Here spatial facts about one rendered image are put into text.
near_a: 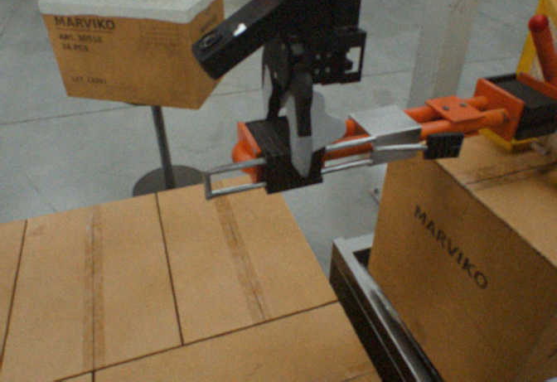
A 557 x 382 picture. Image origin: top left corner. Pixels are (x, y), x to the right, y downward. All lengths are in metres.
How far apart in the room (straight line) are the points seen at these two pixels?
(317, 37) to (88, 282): 1.04
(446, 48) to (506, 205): 1.24
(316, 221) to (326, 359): 1.18
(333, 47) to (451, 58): 1.51
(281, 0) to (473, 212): 0.45
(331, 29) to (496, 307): 0.49
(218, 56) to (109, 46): 1.49
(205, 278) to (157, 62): 0.91
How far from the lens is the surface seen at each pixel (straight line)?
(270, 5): 0.43
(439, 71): 1.93
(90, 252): 1.40
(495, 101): 0.67
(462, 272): 0.80
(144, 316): 1.20
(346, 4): 0.45
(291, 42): 0.42
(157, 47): 1.79
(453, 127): 0.60
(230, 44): 0.42
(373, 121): 0.56
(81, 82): 2.05
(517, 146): 0.85
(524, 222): 0.70
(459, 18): 1.88
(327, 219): 2.21
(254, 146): 0.48
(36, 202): 2.62
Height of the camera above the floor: 1.48
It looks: 36 degrees down
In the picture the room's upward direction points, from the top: straight up
